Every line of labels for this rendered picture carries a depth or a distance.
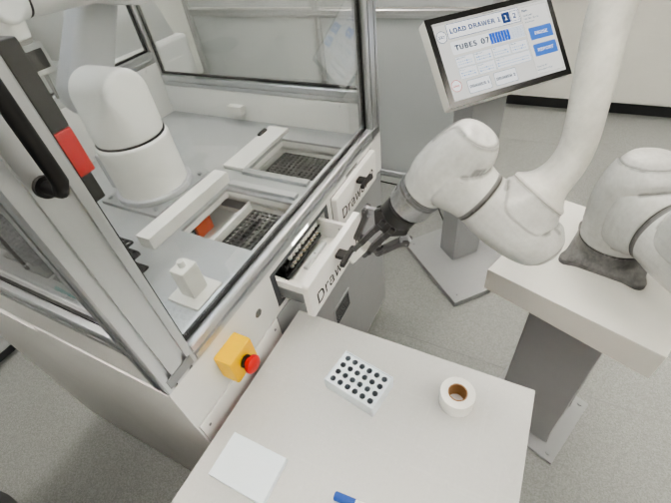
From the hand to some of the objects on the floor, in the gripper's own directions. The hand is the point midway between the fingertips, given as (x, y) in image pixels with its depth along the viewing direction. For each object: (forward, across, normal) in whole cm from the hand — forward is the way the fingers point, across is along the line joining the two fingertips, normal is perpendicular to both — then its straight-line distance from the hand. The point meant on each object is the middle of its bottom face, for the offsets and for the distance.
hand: (358, 251), depth 95 cm
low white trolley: (+68, -65, +41) cm, 103 cm away
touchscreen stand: (+70, -62, -100) cm, 137 cm away
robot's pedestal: (+45, -98, -29) cm, 111 cm away
